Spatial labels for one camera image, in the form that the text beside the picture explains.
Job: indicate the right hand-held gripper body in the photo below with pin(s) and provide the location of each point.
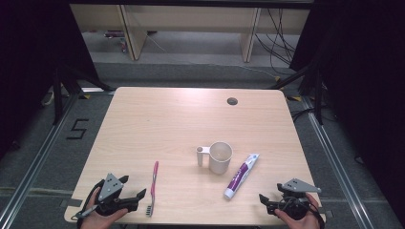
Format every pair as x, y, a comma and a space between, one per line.
297, 186

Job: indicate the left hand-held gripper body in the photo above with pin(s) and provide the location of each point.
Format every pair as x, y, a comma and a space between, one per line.
110, 187

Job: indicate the pink toothbrush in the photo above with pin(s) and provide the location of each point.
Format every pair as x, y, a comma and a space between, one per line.
153, 187

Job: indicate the white purple toothpaste tube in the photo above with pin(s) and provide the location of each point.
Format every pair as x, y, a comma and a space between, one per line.
238, 178

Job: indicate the person's left hand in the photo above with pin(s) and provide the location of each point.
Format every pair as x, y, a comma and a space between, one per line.
95, 221

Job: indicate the person's right hand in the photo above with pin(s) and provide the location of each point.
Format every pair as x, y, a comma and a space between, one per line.
305, 223

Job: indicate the grey tape strip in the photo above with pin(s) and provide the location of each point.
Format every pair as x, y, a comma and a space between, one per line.
71, 203
329, 213

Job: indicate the yellow black tape piece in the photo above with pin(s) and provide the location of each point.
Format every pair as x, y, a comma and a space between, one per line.
84, 96
294, 98

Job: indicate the black metal stand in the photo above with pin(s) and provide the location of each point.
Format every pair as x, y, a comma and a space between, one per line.
318, 98
58, 98

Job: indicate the round grey table grommet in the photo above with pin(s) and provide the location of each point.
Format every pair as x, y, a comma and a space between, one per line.
232, 101

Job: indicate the black curtain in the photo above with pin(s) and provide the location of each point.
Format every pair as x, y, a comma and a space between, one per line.
28, 63
366, 79

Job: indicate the small coloured items under shelf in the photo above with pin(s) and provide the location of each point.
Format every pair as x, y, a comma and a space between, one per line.
122, 43

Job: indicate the light wooden shelf unit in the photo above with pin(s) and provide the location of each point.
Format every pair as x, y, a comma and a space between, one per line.
191, 19

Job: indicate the aluminium floor rail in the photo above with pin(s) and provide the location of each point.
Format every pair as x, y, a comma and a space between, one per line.
334, 165
38, 162

